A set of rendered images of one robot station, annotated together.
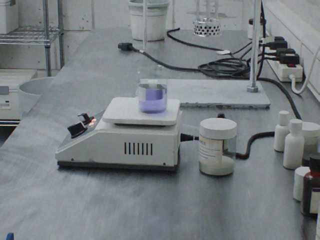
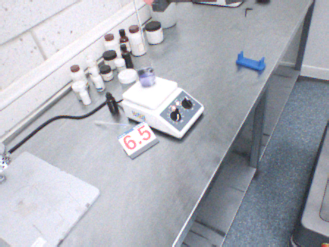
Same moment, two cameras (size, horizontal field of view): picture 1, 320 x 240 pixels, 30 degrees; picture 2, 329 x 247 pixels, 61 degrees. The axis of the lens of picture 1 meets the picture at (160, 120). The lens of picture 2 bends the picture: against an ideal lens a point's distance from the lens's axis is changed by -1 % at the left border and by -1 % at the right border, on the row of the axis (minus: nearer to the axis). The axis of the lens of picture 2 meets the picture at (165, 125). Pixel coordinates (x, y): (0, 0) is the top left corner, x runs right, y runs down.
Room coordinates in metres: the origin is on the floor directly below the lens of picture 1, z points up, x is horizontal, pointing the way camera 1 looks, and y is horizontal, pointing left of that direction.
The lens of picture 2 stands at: (1.45, 0.45, 1.30)
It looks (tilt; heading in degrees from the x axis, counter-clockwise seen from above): 44 degrees down; 218
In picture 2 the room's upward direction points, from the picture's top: 12 degrees counter-clockwise
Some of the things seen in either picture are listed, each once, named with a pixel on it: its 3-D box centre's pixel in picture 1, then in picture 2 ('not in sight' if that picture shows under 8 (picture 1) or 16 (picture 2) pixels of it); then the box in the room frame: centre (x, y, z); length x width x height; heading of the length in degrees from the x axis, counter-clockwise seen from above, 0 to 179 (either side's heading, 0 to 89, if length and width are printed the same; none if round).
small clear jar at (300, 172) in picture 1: (306, 185); (120, 65); (0.80, -0.21, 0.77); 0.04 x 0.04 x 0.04
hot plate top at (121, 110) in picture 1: (142, 110); (150, 90); (0.96, 0.03, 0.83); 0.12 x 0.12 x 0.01; 85
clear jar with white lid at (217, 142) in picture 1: (217, 147); (130, 84); (0.91, -0.09, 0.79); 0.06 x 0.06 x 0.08
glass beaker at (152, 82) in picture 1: (153, 89); (145, 74); (0.94, 0.01, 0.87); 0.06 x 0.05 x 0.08; 164
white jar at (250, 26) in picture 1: (257, 29); not in sight; (2.05, -0.33, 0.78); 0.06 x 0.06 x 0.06
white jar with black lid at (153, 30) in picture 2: not in sight; (154, 32); (0.56, -0.21, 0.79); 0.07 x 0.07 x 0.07
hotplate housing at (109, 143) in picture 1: (127, 134); (159, 104); (0.96, 0.06, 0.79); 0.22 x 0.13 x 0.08; 85
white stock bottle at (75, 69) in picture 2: not in sight; (78, 77); (0.93, -0.30, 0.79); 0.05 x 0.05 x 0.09
